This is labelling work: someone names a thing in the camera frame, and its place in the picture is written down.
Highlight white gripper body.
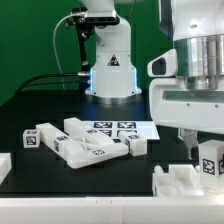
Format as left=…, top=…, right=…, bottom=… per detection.
left=149, top=78, right=224, bottom=134

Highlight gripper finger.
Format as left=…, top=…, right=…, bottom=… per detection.
left=178, top=128, right=199, bottom=160

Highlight white chair seat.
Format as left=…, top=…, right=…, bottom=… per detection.
left=152, top=164, right=204, bottom=197

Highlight white chair back frame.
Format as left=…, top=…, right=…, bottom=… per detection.
left=36, top=118, right=128, bottom=169

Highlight white tagged cube nut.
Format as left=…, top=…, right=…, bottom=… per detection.
left=23, top=129, right=40, bottom=148

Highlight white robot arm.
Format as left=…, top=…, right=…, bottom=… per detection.
left=80, top=0, right=224, bottom=156

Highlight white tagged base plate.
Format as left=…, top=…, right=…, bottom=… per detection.
left=85, top=121, right=160, bottom=140

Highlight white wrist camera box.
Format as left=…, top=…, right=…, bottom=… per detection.
left=147, top=49, right=178, bottom=77

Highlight white front fence rail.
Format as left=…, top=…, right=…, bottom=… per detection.
left=0, top=197, right=224, bottom=224

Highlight white fence rail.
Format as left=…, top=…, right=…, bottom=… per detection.
left=0, top=197, right=224, bottom=224
left=0, top=153, right=12, bottom=184

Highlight white camera cable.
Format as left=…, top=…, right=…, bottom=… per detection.
left=52, top=13, right=76, bottom=90

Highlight black base cables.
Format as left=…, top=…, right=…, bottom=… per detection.
left=15, top=73, right=91, bottom=94

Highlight white left fence rail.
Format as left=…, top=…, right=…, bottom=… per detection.
left=0, top=153, right=12, bottom=184

